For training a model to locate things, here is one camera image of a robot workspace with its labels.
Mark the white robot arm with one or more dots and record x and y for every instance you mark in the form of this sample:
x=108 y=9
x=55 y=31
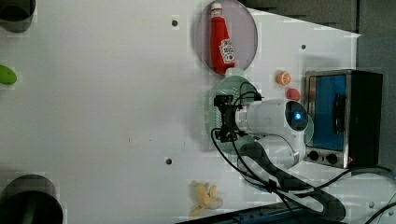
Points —
x=267 y=137

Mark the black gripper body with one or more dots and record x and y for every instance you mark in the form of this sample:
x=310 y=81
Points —
x=228 y=121

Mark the green plate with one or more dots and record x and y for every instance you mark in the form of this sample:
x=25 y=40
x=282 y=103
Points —
x=309 y=131

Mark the peeled banana toy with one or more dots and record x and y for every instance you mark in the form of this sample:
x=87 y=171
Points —
x=205 y=198

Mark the blue metal frame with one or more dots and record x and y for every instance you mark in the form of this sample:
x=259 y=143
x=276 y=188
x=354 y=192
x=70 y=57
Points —
x=259 y=215

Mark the pale purple plate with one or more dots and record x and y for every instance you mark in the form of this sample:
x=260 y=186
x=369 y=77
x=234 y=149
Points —
x=242 y=31

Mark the red ketchup bottle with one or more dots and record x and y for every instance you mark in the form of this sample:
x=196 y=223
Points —
x=221 y=47

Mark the black toaster oven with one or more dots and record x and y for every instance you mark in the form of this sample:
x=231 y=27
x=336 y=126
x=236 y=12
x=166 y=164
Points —
x=345 y=106

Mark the green strainer bowl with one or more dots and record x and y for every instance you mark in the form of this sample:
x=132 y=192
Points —
x=230 y=84

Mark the orange slice toy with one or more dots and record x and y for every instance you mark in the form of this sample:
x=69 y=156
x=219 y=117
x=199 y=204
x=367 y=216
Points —
x=283 y=78

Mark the red round toy fruit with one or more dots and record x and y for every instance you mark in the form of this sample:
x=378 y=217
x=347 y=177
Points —
x=293 y=94

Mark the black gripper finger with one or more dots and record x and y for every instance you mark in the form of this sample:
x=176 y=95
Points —
x=222 y=135
x=223 y=100

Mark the green cylinder object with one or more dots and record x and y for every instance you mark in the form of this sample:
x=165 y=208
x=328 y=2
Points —
x=7 y=76

